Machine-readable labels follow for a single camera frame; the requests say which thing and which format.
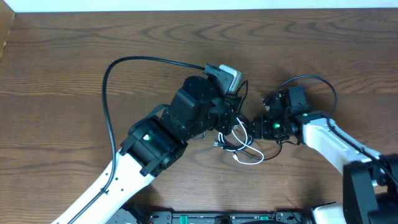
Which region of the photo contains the black USB cable blue plug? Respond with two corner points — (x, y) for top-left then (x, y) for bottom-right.
(224, 123), (283, 166)

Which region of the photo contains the white USB cable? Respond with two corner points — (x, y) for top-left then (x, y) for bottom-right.
(217, 116), (265, 166)

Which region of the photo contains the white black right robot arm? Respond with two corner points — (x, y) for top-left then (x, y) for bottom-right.
(251, 86), (397, 223)

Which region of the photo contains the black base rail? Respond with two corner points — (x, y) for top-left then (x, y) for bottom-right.
(146, 209), (315, 224)

